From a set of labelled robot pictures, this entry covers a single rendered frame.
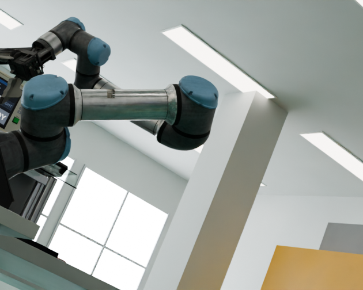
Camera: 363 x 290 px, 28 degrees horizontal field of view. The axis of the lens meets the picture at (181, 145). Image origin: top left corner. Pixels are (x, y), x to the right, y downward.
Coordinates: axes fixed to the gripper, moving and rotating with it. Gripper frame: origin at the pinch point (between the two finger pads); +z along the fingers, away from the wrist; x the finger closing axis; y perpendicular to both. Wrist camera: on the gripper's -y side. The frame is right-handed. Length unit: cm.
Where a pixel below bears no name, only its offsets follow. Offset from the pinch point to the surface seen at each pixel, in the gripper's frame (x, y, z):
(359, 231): 338, -34, -301
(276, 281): 367, -82, -242
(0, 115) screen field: 42, -45, -27
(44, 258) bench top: 64, 4, 7
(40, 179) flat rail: 66, -30, -24
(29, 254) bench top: 60, 1, 10
